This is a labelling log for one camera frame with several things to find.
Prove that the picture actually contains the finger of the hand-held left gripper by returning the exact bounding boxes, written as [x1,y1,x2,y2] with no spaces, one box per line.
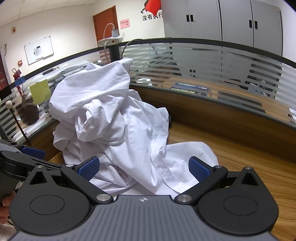
[20,146,46,160]
[28,159,64,168]

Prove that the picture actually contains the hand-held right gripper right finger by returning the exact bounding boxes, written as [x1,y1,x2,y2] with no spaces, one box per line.
[174,157,260,205]

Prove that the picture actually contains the whiteboard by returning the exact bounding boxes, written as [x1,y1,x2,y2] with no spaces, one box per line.
[24,36,54,66]

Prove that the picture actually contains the white power strip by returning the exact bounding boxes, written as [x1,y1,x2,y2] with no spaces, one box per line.
[97,35,124,47]

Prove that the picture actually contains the brown wooden door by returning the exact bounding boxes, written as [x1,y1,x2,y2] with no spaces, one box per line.
[92,6,120,43]

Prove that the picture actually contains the light patterned cloth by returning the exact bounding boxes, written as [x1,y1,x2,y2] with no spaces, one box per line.
[0,224,16,241]

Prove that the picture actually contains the dark brown vase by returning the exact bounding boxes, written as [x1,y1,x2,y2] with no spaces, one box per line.
[17,95,40,126]

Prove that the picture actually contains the grey metal cabinets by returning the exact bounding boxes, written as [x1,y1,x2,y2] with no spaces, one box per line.
[161,0,284,57]

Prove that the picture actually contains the grey cable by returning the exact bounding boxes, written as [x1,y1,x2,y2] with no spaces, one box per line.
[120,38,145,59]

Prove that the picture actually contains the black pole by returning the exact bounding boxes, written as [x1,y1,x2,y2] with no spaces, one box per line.
[110,44,122,63]

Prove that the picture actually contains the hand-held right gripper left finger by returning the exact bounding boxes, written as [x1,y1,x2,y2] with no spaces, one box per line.
[27,156,114,204]

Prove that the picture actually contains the red wall poster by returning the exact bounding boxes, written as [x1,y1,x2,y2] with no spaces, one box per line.
[141,0,164,22]

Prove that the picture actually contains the person's left hand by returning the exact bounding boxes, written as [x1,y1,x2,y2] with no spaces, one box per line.
[0,190,16,224]

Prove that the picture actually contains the yellow sticky note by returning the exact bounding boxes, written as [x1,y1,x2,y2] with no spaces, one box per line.
[29,79,51,107]

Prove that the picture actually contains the white dress shirt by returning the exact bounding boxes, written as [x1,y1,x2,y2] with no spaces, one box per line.
[53,89,220,195]

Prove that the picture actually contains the blue book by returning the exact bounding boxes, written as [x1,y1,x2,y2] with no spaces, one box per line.
[171,82,209,93]

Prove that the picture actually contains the stick with white ball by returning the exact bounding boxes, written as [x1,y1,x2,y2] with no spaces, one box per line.
[5,100,30,144]

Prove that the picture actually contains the white charging cable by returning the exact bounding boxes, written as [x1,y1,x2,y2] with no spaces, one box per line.
[103,23,115,64]

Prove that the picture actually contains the red cabinet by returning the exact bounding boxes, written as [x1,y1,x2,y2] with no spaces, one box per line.
[0,45,10,92]

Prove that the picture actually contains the striped glass desk partition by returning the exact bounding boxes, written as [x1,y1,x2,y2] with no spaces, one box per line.
[118,37,296,163]
[0,47,111,161]

